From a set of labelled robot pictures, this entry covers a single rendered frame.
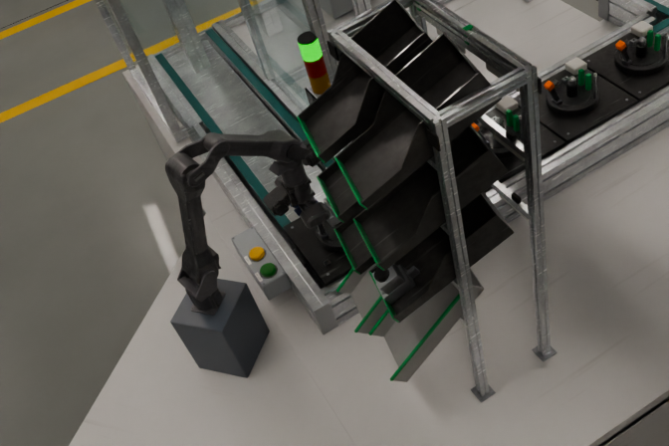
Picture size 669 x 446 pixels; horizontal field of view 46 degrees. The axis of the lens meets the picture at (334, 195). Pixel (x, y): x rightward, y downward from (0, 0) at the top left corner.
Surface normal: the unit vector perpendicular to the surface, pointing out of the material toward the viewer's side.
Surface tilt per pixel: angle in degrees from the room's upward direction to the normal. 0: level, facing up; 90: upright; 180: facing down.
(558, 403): 0
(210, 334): 90
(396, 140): 25
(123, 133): 0
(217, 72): 0
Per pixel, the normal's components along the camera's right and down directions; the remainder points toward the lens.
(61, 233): -0.22, -0.69
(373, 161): -0.58, -0.47
